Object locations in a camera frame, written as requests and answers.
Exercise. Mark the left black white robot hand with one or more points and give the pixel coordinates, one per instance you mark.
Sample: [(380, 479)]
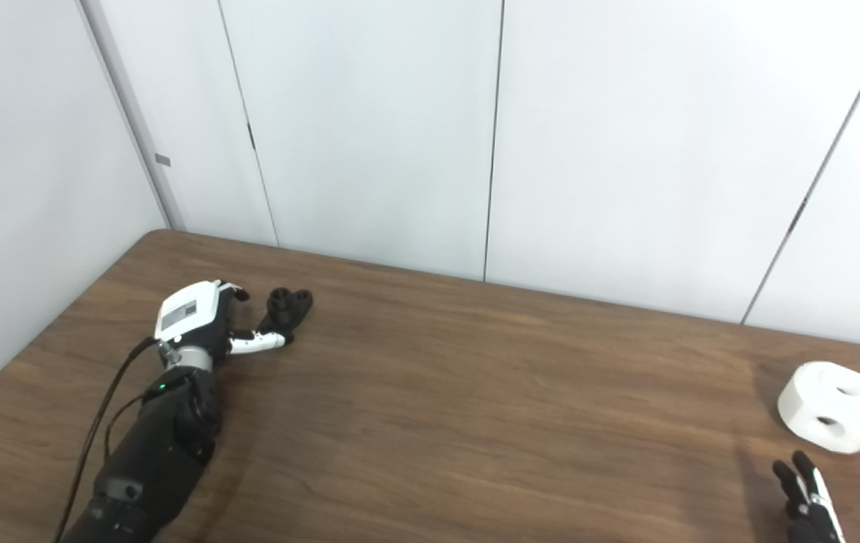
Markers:
[(187, 313)]

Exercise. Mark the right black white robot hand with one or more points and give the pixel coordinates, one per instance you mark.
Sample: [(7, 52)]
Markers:
[(811, 516)]

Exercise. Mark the black plastic holder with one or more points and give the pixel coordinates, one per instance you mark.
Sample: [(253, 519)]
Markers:
[(287, 309)]

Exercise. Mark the round white plastic piece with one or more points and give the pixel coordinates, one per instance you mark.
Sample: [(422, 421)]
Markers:
[(822, 396)]

